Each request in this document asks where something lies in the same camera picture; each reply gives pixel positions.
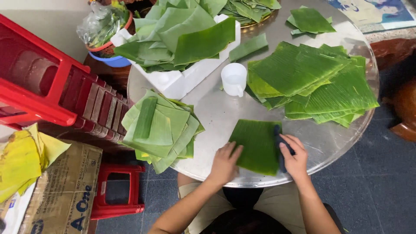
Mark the person's left hand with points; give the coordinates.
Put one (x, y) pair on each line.
(223, 167)

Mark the person's right hand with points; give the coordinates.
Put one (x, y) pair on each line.
(297, 162)

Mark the dark blue wiping cloth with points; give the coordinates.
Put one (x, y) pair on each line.
(278, 136)

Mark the dark green banana leaf piece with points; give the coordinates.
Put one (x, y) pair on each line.
(255, 146)

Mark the person's beige shorts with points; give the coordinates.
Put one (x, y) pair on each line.
(279, 201)

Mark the stack of pale banana leaves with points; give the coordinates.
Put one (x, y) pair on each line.
(159, 130)

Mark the pile of dark banana leaves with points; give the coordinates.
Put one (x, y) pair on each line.
(312, 81)

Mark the white plastic cup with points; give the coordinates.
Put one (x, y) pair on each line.
(234, 79)

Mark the white foam box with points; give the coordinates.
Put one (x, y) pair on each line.
(177, 83)

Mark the brown wooden furniture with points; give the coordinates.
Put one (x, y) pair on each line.
(403, 100)

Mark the narrow banana leaf strip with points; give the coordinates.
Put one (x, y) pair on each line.
(248, 47)

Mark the small red plastic stool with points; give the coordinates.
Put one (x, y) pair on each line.
(100, 201)

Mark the heap of leaves in box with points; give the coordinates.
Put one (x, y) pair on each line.
(182, 35)

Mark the dark red ribbed plastic chair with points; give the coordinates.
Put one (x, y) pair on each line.
(97, 104)

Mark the small folded banana leaves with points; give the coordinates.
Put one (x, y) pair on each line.
(310, 20)

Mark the blue plastic basin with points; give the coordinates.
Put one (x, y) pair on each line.
(112, 61)

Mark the round tray of leaves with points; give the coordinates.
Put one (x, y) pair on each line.
(250, 9)

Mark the brown cardboard box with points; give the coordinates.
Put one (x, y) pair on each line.
(65, 191)

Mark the blue patterned floor mat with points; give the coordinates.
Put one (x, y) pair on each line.
(373, 13)

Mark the red plastic basket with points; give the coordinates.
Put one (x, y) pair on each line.
(107, 45)

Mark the clear plastic bag of scraps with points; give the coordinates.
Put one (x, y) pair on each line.
(99, 24)

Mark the large red plastic stool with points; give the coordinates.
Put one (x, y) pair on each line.
(39, 94)

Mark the yellowed banana leaves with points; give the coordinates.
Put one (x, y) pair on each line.
(19, 162)

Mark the white printed sack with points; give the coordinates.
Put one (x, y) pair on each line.
(14, 213)

